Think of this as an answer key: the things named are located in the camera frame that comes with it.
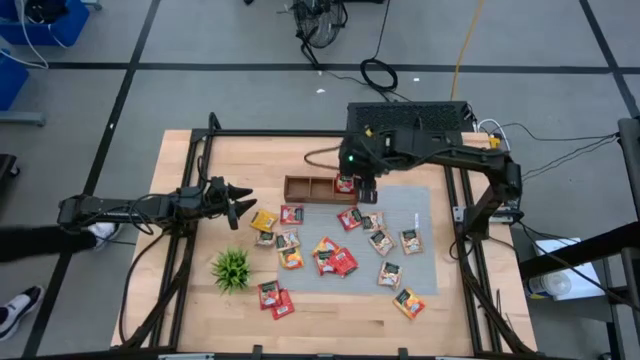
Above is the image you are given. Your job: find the black cable bundle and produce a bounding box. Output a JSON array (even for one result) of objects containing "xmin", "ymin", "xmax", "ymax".
[
  {"xmin": 452, "ymin": 234, "xmax": 539, "ymax": 357},
  {"xmin": 117, "ymin": 227, "xmax": 199, "ymax": 350}
]

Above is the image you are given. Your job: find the black floor object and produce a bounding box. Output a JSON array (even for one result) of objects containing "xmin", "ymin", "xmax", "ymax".
[{"xmin": 0, "ymin": 153, "xmax": 21, "ymax": 201}]

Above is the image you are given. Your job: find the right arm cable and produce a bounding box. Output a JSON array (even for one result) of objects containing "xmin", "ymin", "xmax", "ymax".
[{"xmin": 303, "ymin": 143, "xmax": 346, "ymax": 172}]

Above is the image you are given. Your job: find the white cable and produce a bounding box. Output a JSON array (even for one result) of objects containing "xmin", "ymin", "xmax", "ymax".
[
  {"xmin": 0, "ymin": 0, "xmax": 71, "ymax": 71},
  {"xmin": 474, "ymin": 118, "xmax": 512, "ymax": 166}
]

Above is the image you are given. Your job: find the black metal cart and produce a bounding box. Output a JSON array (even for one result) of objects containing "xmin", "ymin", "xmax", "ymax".
[{"xmin": 517, "ymin": 117, "xmax": 640, "ymax": 360}]

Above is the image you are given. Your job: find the grey mesh mat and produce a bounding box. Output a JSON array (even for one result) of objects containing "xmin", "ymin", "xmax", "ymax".
[{"xmin": 277, "ymin": 185, "xmax": 440, "ymax": 296}]

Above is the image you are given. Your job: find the round white container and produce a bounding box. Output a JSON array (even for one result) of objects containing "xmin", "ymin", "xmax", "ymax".
[{"xmin": 523, "ymin": 272, "xmax": 572, "ymax": 300}]

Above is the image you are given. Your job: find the black aluminium rig frame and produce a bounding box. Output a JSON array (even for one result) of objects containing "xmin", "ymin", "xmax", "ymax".
[{"xmin": 112, "ymin": 112, "xmax": 539, "ymax": 360}]

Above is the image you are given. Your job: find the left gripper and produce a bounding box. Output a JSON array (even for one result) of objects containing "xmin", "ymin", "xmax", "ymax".
[{"xmin": 199, "ymin": 175, "xmax": 258, "ymax": 232}]

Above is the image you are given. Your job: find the person's foot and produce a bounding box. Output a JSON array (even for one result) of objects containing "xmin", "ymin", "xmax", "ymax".
[
  {"xmin": 0, "ymin": 284, "xmax": 46, "ymax": 342},
  {"xmin": 88, "ymin": 221, "xmax": 123, "ymax": 247}
]

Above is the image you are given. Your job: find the green plant in white pot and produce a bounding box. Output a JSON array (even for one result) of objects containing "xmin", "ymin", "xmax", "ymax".
[{"xmin": 210, "ymin": 248, "xmax": 252, "ymax": 295}]

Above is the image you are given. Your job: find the person's leg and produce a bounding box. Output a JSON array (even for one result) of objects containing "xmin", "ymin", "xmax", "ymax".
[{"xmin": 0, "ymin": 223, "xmax": 97, "ymax": 265}]

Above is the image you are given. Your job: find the blue plastic bin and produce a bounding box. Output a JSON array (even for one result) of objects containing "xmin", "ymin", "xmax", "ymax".
[
  {"xmin": 0, "ymin": 49, "xmax": 30, "ymax": 112},
  {"xmin": 0, "ymin": 0, "xmax": 91, "ymax": 47}
]

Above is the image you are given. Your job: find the orange tea packet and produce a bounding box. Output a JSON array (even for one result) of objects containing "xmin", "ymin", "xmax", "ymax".
[
  {"xmin": 312, "ymin": 236, "xmax": 342, "ymax": 257},
  {"xmin": 393, "ymin": 287, "xmax": 427, "ymax": 320},
  {"xmin": 278, "ymin": 247, "xmax": 306, "ymax": 272}
]

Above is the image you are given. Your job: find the black floor fan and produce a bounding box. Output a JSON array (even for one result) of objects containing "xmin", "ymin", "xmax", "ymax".
[{"xmin": 291, "ymin": 0, "xmax": 350, "ymax": 51}]

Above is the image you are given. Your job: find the coiled black cable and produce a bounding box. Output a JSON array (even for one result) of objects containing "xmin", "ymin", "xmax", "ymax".
[{"xmin": 358, "ymin": 57, "xmax": 400, "ymax": 95}]

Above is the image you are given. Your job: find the wooden three-compartment tray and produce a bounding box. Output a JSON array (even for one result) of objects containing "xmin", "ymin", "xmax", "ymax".
[{"xmin": 283, "ymin": 174, "xmax": 359, "ymax": 206}]

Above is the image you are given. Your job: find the white box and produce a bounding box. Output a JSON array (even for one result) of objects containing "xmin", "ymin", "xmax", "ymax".
[{"xmin": 530, "ymin": 238, "xmax": 607, "ymax": 302}]

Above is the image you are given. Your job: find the yellow cable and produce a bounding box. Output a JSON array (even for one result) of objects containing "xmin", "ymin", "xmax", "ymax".
[{"xmin": 448, "ymin": 0, "xmax": 487, "ymax": 102}]

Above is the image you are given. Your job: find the yellow tea packet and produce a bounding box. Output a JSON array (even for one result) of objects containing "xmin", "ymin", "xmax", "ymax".
[{"xmin": 249, "ymin": 208, "xmax": 280, "ymax": 233}]

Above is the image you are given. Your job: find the grey metal foot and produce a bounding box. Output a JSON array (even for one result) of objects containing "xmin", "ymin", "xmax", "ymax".
[{"xmin": 0, "ymin": 110, "xmax": 47, "ymax": 128}]

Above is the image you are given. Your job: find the black perforated computer case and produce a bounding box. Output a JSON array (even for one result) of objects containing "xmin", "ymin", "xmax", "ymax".
[{"xmin": 345, "ymin": 100, "xmax": 476, "ymax": 134}]

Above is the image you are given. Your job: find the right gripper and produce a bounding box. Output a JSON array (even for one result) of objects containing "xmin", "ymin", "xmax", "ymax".
[{"xmin": 338, "ymin": 128, "xmax": 396, "ymax": 205}]

